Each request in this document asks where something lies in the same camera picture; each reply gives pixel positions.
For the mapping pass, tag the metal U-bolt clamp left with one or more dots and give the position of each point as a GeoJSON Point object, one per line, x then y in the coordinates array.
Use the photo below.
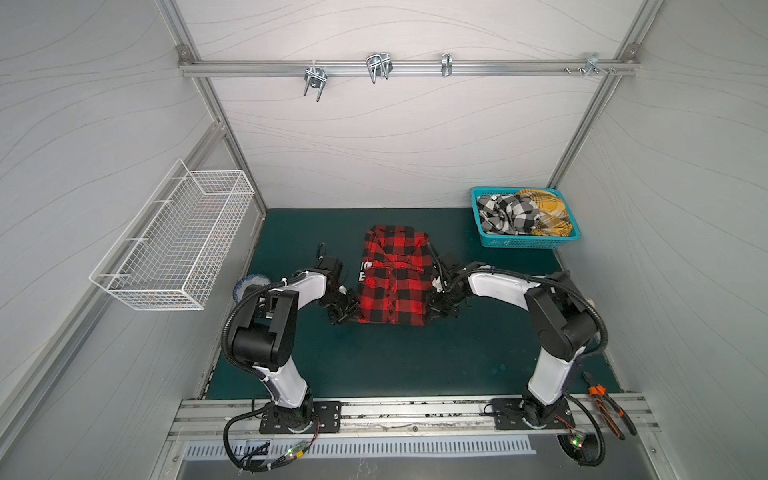
{"type": "Point", "coordinates": [315, 79]}

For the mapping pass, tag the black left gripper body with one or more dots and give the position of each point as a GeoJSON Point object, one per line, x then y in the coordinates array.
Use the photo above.
{"type": "Point", "coordinates": [340, 306]}

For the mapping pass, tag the teal plastic basket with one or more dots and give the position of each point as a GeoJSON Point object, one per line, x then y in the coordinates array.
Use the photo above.
{"type": "Point", "coordinates": [519, 241]}

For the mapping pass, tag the blue white ceramic bowl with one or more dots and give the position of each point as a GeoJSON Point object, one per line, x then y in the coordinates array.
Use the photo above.
{"type": "Point", "coordinates": [252, 280]}

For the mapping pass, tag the metal bracket right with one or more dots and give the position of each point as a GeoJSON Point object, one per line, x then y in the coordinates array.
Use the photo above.
{"type": "Point", "coordinates": [591, 67]}

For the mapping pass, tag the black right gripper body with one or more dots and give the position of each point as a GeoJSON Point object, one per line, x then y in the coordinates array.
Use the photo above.
{"type": "Point", "coordinates": [442, 297]}

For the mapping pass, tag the black white plaid shirt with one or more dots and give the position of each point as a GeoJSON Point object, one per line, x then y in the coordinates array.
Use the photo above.
{"type": "Point", "coordinates": [507, 214]}

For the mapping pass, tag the aluminium crossbar rail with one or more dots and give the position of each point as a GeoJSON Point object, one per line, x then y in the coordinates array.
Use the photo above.
{"type": "Point", "coordinates": [401, 68]}

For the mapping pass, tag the metal u-bolt clamp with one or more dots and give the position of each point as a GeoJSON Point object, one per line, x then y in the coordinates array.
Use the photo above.
{"type": "Point", "coordinates": [379, 65]}
{"type": "Point", "coordinates": [315, 79]}

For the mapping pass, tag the red black plaid shirt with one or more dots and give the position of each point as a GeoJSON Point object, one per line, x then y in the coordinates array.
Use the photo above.
{"type": "Point", "coordinates": [396, 276]}

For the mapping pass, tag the orange black pliers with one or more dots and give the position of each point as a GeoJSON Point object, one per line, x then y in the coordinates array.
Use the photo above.
{"type": "Point", "coordinates": [609, 408]}

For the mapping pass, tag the yellow plaid shirt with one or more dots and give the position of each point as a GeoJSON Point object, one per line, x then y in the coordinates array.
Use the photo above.
{"type": "Point", "coordinates": [552, 211]}

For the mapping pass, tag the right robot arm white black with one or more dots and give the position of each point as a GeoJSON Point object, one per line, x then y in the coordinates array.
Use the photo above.
{"type": "Point", "coordinates": [567, 325]}

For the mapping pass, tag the white wire basket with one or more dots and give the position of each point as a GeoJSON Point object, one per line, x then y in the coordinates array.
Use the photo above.
{"type": "Point", "coordinates": [171, 253]}

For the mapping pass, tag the metal U-bolt clamp middle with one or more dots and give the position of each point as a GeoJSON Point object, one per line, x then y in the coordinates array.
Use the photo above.
{"type": "Point", "coordinates": [379, 65]}

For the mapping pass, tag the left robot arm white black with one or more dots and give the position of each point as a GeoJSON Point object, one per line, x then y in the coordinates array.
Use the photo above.
{"type": "Point", "coordinates": [259, 333]}

